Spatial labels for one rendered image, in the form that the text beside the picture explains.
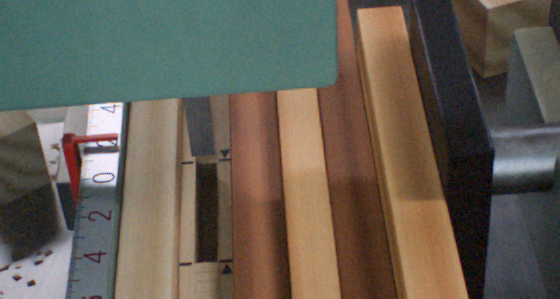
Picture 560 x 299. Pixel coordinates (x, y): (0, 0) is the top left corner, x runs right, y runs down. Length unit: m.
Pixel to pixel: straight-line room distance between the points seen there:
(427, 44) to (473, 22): 0.14
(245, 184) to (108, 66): 0.08
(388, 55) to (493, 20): 0.11
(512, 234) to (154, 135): 0.15
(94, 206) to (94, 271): 0.03
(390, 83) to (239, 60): 0.07
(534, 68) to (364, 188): 0.09
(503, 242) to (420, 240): 0.11
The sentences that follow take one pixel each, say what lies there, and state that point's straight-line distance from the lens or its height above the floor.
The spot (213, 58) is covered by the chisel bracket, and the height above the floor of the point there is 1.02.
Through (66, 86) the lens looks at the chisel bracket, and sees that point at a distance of 0.38.
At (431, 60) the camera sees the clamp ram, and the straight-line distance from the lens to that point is 0.40.
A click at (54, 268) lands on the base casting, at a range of 0.62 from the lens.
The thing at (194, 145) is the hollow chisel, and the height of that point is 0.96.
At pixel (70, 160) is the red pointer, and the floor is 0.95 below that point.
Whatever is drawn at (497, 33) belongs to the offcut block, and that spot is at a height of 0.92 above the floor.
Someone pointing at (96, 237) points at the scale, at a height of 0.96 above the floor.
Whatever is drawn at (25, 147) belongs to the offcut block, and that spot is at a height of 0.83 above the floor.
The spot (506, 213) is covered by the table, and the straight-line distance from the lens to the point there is 0.48.
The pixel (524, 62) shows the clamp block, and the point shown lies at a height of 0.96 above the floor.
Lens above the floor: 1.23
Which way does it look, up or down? 40 degrees down
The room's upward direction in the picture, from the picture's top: 5 degrees counter-clockwise
